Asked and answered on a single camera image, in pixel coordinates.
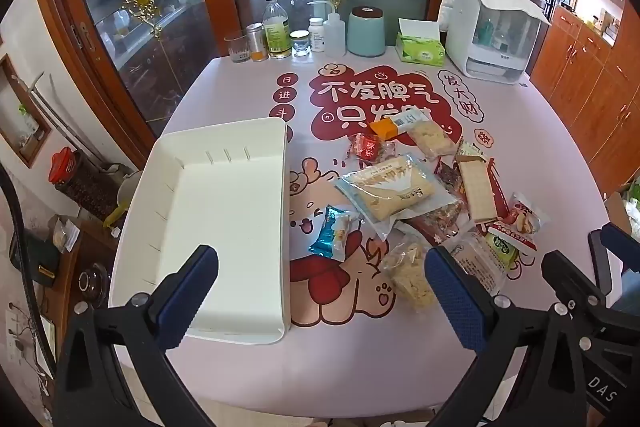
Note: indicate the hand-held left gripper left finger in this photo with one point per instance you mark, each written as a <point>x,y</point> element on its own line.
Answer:
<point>192,292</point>

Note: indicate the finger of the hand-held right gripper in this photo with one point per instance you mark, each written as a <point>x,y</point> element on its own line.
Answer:
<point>570,274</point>
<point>620,238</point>

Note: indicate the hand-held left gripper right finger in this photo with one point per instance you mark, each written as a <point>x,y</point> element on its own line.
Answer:
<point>452,297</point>

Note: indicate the clear wafer packet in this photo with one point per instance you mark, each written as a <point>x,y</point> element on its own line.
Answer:
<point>475,264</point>

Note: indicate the clear crumbly cracker packet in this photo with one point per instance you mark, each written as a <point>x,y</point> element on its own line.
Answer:
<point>410,272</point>

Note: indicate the green label packet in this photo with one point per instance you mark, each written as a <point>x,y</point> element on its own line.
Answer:
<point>502,248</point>

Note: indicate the red white fruit-print packet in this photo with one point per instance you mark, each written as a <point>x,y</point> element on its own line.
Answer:
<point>525,216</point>

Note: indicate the clear nut bar packet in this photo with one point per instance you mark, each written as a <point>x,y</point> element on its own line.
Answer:
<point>435,223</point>

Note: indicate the white plastic bin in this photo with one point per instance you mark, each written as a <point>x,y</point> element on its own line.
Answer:
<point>225,207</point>

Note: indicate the beige wafer bar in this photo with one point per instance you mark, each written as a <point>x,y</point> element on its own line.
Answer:
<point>477,194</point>

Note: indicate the dark jerky packet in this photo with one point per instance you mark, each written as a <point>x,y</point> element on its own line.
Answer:
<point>450,179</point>

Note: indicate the large clear cracker pack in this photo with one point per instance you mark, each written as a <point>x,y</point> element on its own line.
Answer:
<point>387,197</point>

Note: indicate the blue white small packet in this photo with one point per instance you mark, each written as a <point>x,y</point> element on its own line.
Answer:
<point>332,232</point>

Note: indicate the clear rice cracker packet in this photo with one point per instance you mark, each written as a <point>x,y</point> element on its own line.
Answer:
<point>432,139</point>

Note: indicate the red candy packet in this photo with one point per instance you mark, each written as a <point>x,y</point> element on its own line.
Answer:
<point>370,148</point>

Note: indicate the orange white packet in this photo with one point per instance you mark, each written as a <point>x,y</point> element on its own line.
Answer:
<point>390,127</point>

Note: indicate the cardboard box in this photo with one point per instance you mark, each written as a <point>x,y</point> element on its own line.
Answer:
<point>622,207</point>

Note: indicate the white yellow pitcher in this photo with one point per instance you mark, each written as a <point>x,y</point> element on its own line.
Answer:
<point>122,202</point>

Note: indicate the low wooden side table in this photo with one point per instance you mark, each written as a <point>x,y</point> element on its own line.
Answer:
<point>75,257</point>

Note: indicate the printed pink table cover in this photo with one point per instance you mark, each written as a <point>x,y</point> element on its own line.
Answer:
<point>525,122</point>

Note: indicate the wooden cabinets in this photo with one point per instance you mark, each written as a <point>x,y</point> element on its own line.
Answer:
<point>585,82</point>

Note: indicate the red lid jar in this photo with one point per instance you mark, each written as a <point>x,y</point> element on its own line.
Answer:
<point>67,164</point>

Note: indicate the white countertop appliance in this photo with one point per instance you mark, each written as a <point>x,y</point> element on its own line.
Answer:
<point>492,29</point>

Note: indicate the glass cup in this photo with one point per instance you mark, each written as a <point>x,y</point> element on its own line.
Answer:
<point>239,49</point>

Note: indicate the green tissue box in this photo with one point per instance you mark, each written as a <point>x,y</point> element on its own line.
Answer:
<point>420,49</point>

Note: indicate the metal can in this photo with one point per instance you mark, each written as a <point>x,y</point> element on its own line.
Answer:
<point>256,42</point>

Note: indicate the small glass jar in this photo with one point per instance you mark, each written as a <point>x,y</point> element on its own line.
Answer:
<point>300,44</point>

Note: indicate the clear oil bottle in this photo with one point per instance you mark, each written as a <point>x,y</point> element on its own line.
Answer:
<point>276,29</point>

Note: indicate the teal canister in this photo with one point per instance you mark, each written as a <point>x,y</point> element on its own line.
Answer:
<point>366,32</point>

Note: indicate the white pill bottle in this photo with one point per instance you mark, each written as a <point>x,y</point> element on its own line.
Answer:
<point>316,36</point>

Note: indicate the white squeeze bottle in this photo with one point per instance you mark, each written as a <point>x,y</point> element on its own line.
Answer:
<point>334,37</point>

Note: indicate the wooden framed wall niche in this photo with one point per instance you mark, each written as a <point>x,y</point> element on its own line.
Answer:
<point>22,107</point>

